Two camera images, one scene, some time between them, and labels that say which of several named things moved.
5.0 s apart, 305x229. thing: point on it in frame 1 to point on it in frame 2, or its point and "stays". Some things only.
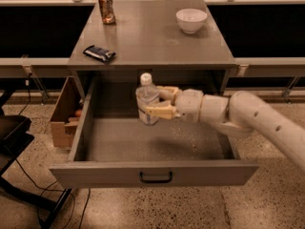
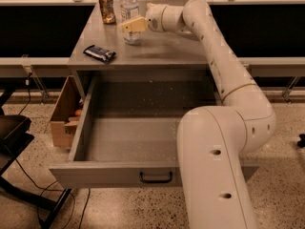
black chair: (13, 139) stays
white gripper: (190, 104) to (153, 18)
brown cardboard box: (65, 124) stays
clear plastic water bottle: (147, 95) to (130, 11)
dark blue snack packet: (99, 53) stays
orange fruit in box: (78, 113) stays
